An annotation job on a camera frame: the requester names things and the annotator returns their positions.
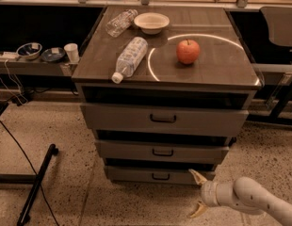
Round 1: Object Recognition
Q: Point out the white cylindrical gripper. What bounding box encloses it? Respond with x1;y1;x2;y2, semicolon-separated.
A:
188;169;219;218

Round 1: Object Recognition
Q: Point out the grey bottom drawer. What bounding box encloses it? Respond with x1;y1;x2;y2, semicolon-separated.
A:
105;166;195;185

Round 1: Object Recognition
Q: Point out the grey drawer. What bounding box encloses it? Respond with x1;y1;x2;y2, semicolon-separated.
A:
81;104;249;137
95;140;229;165
105;166;195;185

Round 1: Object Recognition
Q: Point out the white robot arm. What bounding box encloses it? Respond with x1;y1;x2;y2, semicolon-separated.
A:
188;169;292;226

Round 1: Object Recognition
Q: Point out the grey middle drawer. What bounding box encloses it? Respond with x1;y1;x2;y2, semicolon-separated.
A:
95;140;229;165

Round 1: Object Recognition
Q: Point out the grey top drawer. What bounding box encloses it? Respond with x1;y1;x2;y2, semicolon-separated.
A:
81;104;249;137

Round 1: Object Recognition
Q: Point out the dark wood drawer cabinet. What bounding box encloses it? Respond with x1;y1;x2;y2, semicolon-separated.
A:
73;7;262;109

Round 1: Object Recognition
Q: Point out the red apple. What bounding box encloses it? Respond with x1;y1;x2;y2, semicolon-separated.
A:
176;40;200;65

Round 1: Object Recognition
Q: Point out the clear bottle white cap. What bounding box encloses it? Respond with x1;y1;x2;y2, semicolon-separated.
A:
111;37;148;84

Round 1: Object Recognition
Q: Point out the black floor stand leg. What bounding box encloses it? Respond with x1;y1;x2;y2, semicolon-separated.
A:
17;144;58;226

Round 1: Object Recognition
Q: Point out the white ceramic bowl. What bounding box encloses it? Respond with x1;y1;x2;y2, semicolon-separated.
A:
134;12;170;35

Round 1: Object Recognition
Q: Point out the clear empty plastic bottle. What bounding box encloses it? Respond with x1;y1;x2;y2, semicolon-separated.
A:
105;9;138;38

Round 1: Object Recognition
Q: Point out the dark chair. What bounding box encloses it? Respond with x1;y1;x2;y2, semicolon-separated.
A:
258;7;292;125

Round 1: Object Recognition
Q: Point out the white paper cup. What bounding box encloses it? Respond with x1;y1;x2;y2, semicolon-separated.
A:
64;43;79;63

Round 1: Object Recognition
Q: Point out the dark blue bowl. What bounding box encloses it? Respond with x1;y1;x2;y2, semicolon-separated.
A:
41;47;65;62

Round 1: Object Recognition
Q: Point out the grey side shelf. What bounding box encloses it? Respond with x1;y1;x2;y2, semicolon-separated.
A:
0;60;76;76

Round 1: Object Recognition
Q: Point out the white rimmed dark bowl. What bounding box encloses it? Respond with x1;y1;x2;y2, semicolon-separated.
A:
16;42;42;60

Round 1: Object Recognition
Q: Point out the white power strip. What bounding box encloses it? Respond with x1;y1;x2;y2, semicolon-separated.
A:
0;52;19;60

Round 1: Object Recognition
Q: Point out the black floor cable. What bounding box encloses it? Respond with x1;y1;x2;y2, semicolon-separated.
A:
0;119;60;226

